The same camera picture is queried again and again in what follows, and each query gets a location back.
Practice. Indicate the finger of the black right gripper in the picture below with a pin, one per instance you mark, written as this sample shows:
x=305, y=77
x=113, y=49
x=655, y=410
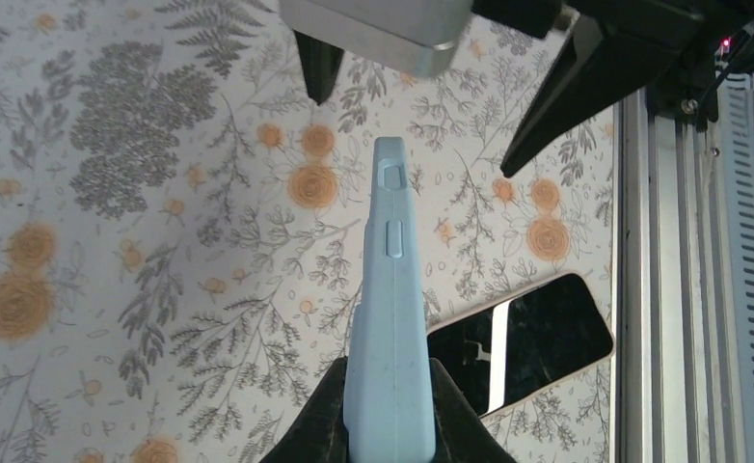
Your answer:
x=320, y=64
x=575, y=89

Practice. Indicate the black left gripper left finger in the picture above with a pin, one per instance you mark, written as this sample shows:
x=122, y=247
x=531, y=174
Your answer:
x=318, y=434

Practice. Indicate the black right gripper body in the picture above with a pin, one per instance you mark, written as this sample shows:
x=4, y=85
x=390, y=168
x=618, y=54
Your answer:
x=721, y=19

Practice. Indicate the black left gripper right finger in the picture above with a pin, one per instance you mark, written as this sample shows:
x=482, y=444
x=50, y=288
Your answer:
x=460, y=434

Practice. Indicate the light blue phone case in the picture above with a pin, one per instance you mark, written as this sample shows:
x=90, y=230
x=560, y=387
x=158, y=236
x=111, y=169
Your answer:
x=387, y=407

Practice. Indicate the black smartphone on mat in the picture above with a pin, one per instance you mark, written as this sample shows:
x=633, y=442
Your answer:
x=506, y=351

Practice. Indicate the floral patterned table mat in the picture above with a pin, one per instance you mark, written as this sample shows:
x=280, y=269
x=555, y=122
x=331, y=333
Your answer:
x=182, y=227

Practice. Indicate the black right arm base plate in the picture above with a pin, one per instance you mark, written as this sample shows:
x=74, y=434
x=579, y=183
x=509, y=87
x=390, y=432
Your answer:
x=679, y=95

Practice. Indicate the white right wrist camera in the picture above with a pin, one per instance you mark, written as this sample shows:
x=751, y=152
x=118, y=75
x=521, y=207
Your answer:
x=417, y=37

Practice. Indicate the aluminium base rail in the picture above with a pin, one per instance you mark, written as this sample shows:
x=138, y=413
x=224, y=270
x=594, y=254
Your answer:
x=667, y=395

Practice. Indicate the white slotted cable duct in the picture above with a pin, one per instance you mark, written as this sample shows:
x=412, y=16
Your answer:
x=736, y=127

